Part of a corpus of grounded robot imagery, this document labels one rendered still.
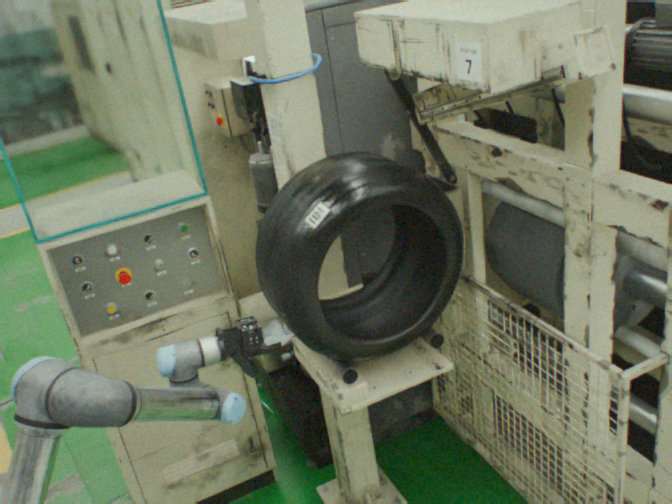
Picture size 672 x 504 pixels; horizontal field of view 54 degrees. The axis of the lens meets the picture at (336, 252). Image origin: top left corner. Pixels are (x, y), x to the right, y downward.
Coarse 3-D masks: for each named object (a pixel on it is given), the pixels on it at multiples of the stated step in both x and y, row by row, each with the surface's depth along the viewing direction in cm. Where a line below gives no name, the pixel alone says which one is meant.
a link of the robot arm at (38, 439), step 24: (48, 360) 139; (24, 384) 136; (48, 384) 132; (24, 408) 134; (48, 408) 131; (24, 432) 135; (48, 432) 135; (24, 456) 134; (48, 456) 137; (24, 480) 134; (48, 480) 138
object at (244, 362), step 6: (234, 348) 172; (228, 354) 172; (234, 354) 173; (240, 354) 173; (234, 360) 173; (240, 360) 174; (246, 360) 175; (240, 366) 175; (246, 366) 175; (252, 366) 176; (246, 372) 176; (252, 372) 177; (258, 372) 177
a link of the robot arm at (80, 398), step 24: (72, 384) 131; (96, 384) 132; (120, 384) 136; (72, 408) 129; (96, 408) 131; (120, 408) 133; (144, 408) 140; (168, 408) 145; (192, 408) 152; (216, 408) 158; (240, 408) 163
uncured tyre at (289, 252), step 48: (288, 192) 174; (336, 192) 162; (384, 192) 165; (432, 192) 172; (288, 240) 163; (432, 240) 199; (288, 288) 165; (384, 288) 207; (432, 288) 197; (336, 336) 173; (384, 336) 183
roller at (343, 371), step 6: (330, 360) 187; (336, 360) 185; (336, 366) 184; (342, 366) 182; (348, 366) 182; (336, 372) 184; (342, 372) 181; (348, 372) 180; (354, 372) 180; (342, 378) 181; (348, 378) 180; (354, 378) 181
